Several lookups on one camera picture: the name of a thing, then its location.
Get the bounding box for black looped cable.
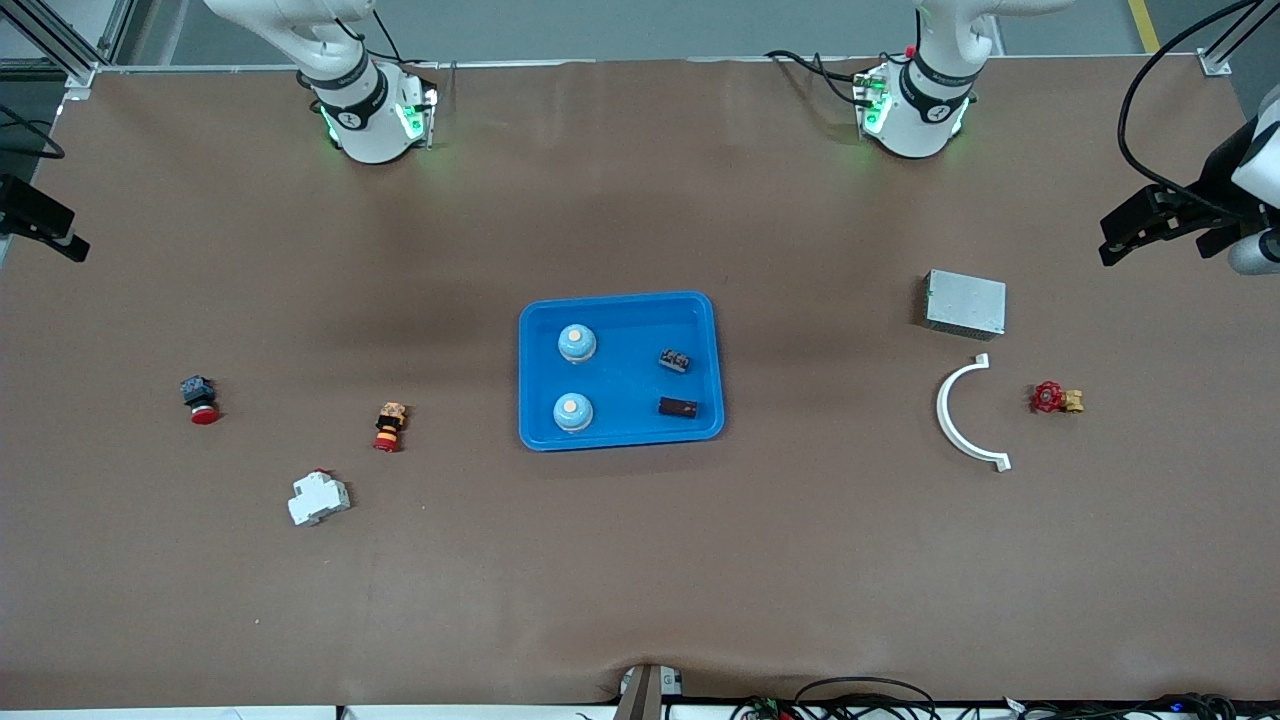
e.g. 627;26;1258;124
793;677;938;720

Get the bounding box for black base cable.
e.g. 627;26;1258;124
764;48;873;107
372;8;443;73

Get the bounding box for white circuit breaker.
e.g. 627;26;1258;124
287;469;352;528

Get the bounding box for grey metal box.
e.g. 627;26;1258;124
922;268;1008;341

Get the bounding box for blue plastic tray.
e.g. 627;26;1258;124
517;291;726;453

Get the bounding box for aluminium frame profile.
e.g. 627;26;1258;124
1195;0;1280;77
0;0;136;101

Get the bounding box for red orange push button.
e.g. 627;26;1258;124
372;402;409;453

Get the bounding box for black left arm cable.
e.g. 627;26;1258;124
1117;0;1263;216

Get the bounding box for red handle brass valve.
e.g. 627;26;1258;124
1031;380;1086;416

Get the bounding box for grey clamp bracket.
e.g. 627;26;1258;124
615;662;686;720

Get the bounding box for red button blue body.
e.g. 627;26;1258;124
180;375;221;426

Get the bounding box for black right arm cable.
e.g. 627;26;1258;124
0;103;67;161

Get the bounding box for brown table cover sheet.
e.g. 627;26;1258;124
0;55;1280;711

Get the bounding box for white half-ring bracket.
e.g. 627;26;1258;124
936;352;1012;473

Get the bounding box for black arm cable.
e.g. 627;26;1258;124
1117;0;1263;216
0;103;67;161

